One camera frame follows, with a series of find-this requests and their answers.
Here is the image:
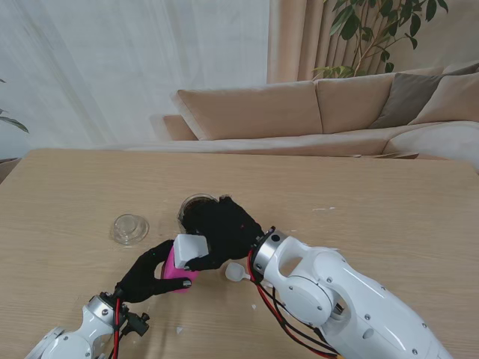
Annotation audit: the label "white square jar cap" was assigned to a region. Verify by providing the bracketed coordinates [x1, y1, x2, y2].
[172, 233, 210, 269]

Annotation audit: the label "arm red cable bundle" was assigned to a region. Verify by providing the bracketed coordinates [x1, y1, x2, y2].
[109, 297, 126, 359]
[248, 250, 345, 359]

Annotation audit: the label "clear glass jar lid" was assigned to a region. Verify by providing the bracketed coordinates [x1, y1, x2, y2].
[109, 213, 150, 246]

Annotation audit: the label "right arm red cable bundle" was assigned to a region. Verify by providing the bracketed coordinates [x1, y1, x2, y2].
[248, 250, 345, 359]

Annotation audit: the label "grey sofa cushion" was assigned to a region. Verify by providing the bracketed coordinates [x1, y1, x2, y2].
[370, 72, 446, 130]

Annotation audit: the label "beige sofa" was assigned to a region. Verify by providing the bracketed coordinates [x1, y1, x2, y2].
[149, 61, 479, 173]

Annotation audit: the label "small green plant leaves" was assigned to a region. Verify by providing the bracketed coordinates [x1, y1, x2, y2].
[0, 78, 30, 134]

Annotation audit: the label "pink coffee jar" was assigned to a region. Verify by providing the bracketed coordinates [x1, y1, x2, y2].
[160, 246, 201, 296]

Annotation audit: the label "beige pleated curtain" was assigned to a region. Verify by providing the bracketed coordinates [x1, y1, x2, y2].
[266, 0, 397, 84]

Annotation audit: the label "tall green leafy plant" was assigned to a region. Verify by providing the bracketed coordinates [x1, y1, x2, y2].
[312, 0, 449, 79]

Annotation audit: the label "glass jar of coffee beans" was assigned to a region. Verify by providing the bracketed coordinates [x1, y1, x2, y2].
[175, 193, 220, 233]

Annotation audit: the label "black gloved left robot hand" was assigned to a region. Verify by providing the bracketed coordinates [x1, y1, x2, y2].
[114, 239, 194, 303]

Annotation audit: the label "beige sofa cushion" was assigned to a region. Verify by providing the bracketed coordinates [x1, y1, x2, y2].
[409, 73, 479, 126]

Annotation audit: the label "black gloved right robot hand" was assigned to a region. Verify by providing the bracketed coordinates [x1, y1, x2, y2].
[181, 194, 265, 273]

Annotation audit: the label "white sheer curtain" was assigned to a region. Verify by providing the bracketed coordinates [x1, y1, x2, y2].
[0, 0, 271, 150]

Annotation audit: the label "left arm red cable bundle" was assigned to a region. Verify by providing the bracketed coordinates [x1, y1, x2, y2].
[109, 297, 126, 359]

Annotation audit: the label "white plastic spoon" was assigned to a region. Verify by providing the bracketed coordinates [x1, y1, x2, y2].
[225, 261, 254, 281]

